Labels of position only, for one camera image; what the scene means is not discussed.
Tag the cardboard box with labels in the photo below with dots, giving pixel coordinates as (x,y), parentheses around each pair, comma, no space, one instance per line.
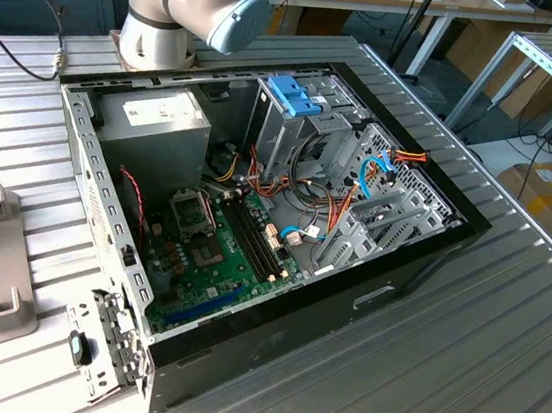
(535,188)

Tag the metal disk bay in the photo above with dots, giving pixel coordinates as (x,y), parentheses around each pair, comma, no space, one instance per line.
(353,236)

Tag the grey power supply unit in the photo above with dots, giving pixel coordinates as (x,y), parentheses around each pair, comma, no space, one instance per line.
(162,152)

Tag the grey metal drive cage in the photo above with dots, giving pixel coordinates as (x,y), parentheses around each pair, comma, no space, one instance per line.
(277,136)

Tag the blue expansion slot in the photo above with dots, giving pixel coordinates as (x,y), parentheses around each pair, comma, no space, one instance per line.
(203,308)

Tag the green motherboard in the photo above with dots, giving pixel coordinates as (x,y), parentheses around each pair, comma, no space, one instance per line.
(226,281)

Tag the black open PC case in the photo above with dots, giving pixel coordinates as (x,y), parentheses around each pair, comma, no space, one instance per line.
(291,329)

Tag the black stand pole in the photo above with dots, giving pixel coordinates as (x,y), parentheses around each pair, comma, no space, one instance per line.
(408,41)

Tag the brown cardboard sheet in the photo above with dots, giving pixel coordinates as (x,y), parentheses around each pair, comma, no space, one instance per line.
(481,50)

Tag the black RAM slot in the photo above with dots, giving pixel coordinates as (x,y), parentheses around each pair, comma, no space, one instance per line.
(244,240)
(262,233)
(250,238)
(256,236)

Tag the blue plastic drive latch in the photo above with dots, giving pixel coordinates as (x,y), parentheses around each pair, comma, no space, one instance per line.
(289,95)

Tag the black oval case knob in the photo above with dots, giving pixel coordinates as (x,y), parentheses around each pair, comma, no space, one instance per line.
(78,348)

